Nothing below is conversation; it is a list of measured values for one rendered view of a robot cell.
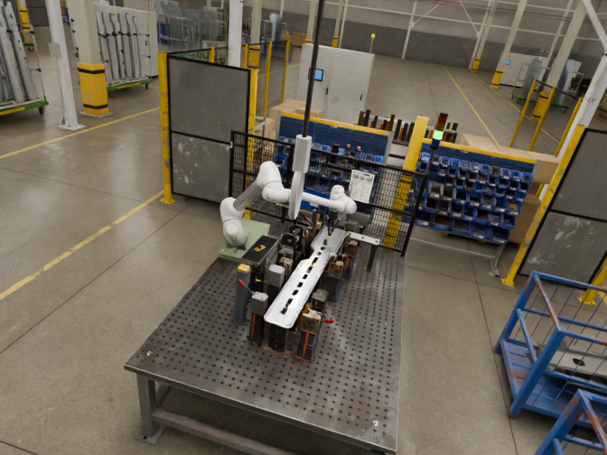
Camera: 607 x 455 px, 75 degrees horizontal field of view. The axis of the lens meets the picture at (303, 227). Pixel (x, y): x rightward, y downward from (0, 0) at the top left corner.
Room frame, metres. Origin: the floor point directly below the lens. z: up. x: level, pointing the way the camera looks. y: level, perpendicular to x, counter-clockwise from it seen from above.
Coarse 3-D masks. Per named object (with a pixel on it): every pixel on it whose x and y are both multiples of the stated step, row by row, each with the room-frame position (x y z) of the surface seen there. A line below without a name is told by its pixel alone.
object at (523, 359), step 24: (528, 288) 2.91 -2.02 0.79; (600, 288) 2.83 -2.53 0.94; (552, 312) 2.39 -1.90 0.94; (576, 312) 2.86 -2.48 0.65; (504, 336) 2.91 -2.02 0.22; (528, 336) 2.55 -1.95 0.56; (552, 336) 2.22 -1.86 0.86; (576, 336) 2.17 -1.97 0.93; (504, 360) 2.67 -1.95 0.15; (528, 360) 2.70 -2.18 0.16; (552, 360) 2.38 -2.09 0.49; (576, 360) 2.52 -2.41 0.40; (600, 360) 2.44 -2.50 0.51; (528, 384) 2.19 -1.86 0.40; (552, 384) 2.46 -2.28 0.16; (576, 384) 2.23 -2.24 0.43; (600, 384) 2.13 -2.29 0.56; (528, 408) 2.17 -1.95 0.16; (552, 408) 2.21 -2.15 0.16; (600, 408) 2.27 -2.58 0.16
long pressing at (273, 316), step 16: (320, 240) 2.85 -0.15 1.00; (336, 240) 2.89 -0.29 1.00; (320, 256) 2.60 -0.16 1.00; (304, 272) 2.37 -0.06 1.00; (320, 272) 2.40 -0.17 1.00; (288, 288) 2.15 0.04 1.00; (304, 288) 2.18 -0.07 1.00; (272, 304) 1.96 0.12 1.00; (272, 320) 1.82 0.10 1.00; (288, 320) 1.83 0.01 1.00
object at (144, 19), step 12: (108, 12) 13.92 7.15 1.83; (120, 12) 13.84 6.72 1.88; (132, 12) 13.76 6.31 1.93; (144, 12) 13.69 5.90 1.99; (132, 24) 13.77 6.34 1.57; (144, 24) 13.69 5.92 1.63; (156, 24) 14.15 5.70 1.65; (144, 36) 13.69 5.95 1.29; (156, 36) 14.12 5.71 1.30; (120, 48) 13.86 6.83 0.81; (144, 48) 13.70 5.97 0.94; (156, 48) 14.09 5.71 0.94; (144, 60) 13.70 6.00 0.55; (156, 60) 14.06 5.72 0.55; (156, 72) 14.03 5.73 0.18
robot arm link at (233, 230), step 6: (228, 222) 2.81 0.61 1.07; (234, 222) 2.80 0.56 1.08; (240, 222) 2.87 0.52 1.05; (228, 228) 2.75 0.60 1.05; (234, 228) 2.75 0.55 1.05; (240, 228) 2.78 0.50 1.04; (228, 234) 2.72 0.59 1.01; (234, 234) 2.72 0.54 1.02; (240, 234) 2.76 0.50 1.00; (228, 240) 2.76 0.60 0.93; (234, 240) 2.74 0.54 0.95; (240, 240) 2.78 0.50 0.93
